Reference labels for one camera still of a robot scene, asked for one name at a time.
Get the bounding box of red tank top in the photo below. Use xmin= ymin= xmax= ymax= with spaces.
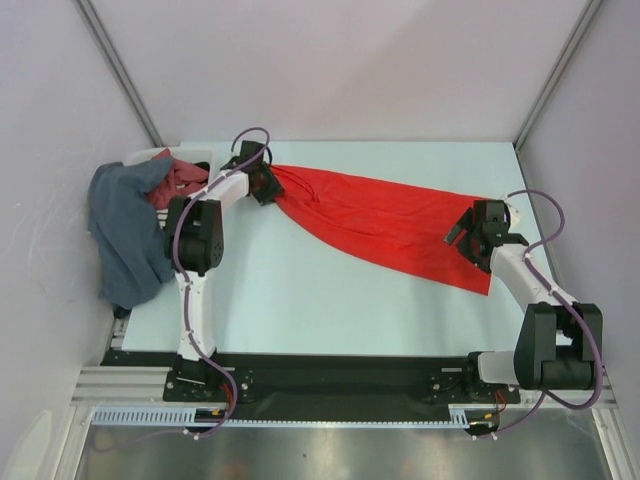
xmin=273 ymin=166 xmax=491 ymax=296

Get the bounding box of grey-blue tank top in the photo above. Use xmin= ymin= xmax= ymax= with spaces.
xmin=88 ymin=159 xmax=174 ymax=310

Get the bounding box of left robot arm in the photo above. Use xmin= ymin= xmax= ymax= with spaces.
xmin=164 ymin=140 xmax=284 ymax=400

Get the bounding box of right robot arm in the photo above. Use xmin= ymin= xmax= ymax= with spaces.
xmin=445 ymin=200 xmax=603 ymax=401

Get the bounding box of maroon tank top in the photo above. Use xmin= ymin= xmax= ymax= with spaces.
xmin=147 ymin=148 xmax=209 ymax=210

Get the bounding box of striped white black tank top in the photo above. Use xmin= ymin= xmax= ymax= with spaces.
xmin=156 ymin=209 xmax=169 ymax=230

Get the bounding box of white plastic laundry bin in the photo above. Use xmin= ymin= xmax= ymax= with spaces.
xmin=123 ymin=145 xmax=219 ymax=173

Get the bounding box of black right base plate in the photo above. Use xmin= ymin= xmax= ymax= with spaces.
xmin=426 ymin=368 xmax=521 ymax=406

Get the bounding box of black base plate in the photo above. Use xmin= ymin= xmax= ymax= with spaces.
xmin=426 ymin=368 xmax=521 ymax=406
xmin=162 ymin=362 xmax=255 ymax=404

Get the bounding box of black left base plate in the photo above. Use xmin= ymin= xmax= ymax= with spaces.
xmin=162 ymin=362 xmax=255 ymax=404

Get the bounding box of right aluminium corner post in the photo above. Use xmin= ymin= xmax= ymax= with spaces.
xmin=513 ymin=0 xmax=607 ymax=153

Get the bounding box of aluminium corner post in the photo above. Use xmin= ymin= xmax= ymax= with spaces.
xmin=72 ymin=0 xmax=165 ymax=147
xmin=513 ymin=0 xmax=607 ymax=153

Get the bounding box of left aluminium corner post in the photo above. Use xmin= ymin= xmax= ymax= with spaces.
xmin=72 ymin=0 xmax=165 ymax=147

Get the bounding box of aluminium frame rail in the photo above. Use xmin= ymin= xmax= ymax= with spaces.
xmin=71 ymin=366 xmax=617 ymax=409

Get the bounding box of grey slotted cable duct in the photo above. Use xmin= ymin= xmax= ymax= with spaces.
xmin=92 ymin=405 xmax=498 ymax=430

